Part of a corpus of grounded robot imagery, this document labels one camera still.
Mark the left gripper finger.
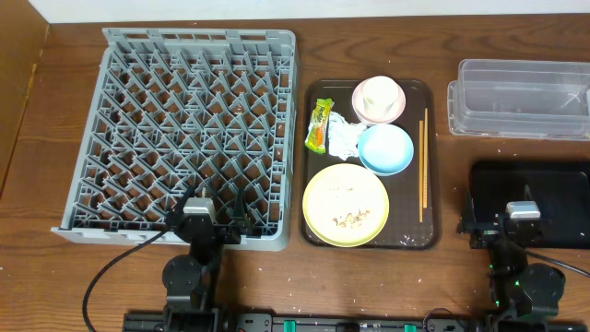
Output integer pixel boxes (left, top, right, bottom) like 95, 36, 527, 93
232, 187, 253, 235
172, 185, 195, 217

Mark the yellow green snack wrapper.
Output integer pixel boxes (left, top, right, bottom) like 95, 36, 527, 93
305, 99, 334, 154

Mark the light blue bowl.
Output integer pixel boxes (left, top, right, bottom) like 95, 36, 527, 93
357, 124, 414, 176

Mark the white tissue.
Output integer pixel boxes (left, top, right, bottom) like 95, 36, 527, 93
328, 112, 367, 160

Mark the cream plastic cup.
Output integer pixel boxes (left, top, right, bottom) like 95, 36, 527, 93
361, 76, 398, 119

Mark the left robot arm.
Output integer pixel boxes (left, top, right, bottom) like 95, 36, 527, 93
162, 186, 253, 332

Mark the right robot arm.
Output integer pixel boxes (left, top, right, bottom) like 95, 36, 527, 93
457, 184, 565, 331

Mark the grey plastic dishwasher rack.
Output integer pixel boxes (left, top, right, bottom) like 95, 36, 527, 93
54, 28, 300, 251

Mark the black plastic bin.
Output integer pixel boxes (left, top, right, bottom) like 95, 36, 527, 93
468, 160, 589, 249

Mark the right wooden chopstick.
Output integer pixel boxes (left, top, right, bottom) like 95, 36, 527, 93
422, 108, 429, 209

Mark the wooden chopstick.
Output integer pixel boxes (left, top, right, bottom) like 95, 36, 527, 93
419, 120, 424, 223
422, 108, 429, 209

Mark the clear plastic bin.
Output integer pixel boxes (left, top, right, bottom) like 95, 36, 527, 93
447, 59, 589, 141

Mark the yellow plate with crumbs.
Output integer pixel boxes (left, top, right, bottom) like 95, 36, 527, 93
302, 163, 390, 247

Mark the left wooden chopstick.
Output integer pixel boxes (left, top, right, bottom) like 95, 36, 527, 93
419, 120, 424, 223

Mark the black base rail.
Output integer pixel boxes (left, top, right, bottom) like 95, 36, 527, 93
122, 311, 590, 332

